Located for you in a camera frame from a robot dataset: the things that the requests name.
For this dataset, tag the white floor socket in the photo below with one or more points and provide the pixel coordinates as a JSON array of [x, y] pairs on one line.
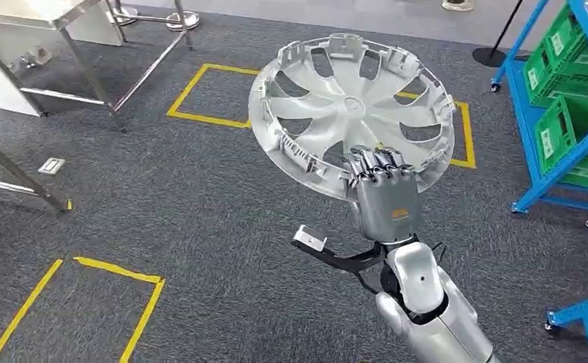
[[51, 166]]

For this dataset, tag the green plastic crate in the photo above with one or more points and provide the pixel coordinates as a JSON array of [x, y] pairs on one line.
[[574, 150], [564, 60]]

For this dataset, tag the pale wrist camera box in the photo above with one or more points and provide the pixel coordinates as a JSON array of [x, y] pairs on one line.
[[309, 238]]

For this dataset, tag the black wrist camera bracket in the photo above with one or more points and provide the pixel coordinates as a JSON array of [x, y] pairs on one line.
[[346, 264]]

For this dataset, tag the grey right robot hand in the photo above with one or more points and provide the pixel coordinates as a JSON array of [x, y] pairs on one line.
[[389, 205]]

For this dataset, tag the chrome stanchion base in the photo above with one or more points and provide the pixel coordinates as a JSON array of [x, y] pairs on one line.
[[123, 12], [183, 20]]

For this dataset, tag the person's shoe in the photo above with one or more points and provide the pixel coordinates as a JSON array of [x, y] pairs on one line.
[[456, 5]]

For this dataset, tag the black stanchion with base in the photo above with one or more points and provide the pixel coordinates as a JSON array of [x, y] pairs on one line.
[[489, 56]]

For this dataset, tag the silver plastic wheel hubcap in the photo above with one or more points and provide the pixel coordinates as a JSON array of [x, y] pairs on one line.
[[333, 95]]

